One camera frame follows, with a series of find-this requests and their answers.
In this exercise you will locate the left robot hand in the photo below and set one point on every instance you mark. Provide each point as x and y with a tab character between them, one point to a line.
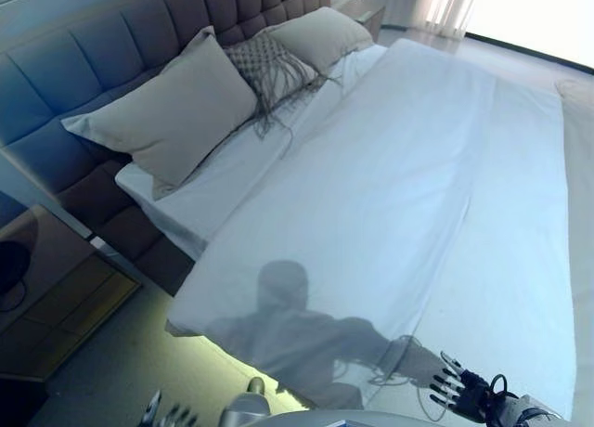
167	410

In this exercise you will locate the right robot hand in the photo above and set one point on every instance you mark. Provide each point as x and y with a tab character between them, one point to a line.
473	394

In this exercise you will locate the white duvet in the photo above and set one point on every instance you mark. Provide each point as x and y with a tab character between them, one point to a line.
371	190

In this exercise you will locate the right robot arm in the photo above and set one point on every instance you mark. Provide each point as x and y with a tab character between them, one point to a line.
524	413

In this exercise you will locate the white bed sheet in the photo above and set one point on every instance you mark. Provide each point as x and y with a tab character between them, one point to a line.
223	181

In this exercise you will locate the beige bed blanket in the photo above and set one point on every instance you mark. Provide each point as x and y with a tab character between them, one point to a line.
580	176

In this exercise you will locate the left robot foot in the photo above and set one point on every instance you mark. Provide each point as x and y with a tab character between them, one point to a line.
256	385

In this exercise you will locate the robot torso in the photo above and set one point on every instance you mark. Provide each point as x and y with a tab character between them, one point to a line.
362	420

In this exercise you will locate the wooden nightstand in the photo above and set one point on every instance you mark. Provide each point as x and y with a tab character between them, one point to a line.
362	11
60	306

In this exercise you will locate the large grey-beige pillow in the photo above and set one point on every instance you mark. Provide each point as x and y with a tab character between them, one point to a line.
320	32
171	116

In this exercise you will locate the tufted upholstered headboard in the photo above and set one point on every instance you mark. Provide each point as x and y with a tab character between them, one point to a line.
116	51

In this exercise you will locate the macrame fringed cushion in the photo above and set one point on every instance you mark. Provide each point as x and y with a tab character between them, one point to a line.
264	60

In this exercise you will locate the sheer curtain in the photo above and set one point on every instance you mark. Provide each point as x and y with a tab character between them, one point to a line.
417	4

